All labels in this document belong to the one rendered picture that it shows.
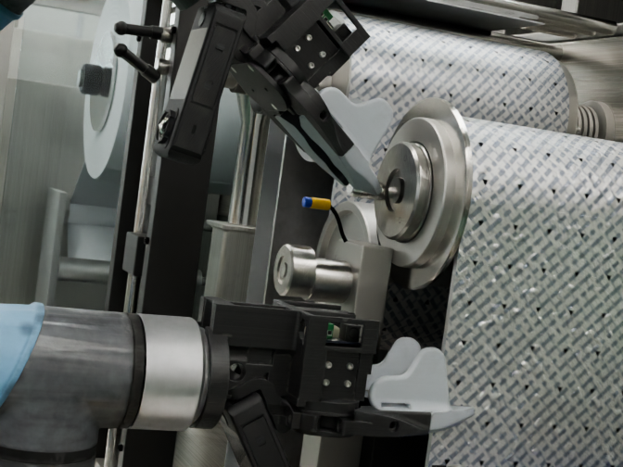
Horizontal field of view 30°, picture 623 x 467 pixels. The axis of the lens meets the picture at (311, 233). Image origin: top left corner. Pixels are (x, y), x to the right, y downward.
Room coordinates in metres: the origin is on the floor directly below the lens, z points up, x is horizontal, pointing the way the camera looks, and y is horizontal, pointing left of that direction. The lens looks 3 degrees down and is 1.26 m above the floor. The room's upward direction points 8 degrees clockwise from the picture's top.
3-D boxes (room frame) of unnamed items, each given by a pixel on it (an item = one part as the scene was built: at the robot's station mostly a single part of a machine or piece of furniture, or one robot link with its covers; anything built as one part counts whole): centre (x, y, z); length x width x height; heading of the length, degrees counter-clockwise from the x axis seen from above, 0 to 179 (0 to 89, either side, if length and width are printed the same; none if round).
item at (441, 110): (0.89, -0.08, 1.25); 0.15 x 0.01 x 0.15; 22
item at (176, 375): (0.76, 0.08, 1.11); 0.08 x 0.05 x 0.08; 22
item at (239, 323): (0.79, 0.01, 1.12); 0.12 x 0.08 x 0.09; 112
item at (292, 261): (0.89, 0.01, 1.18); 0.04 x 0.02 x 0.04; 22
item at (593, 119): (1.23, -0.25, 1.33); 0.07 x 0.07 x 0.07; 22
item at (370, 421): (0.79, -0.06, 1.09); 0.09 x 0.05 x 0.02; 111
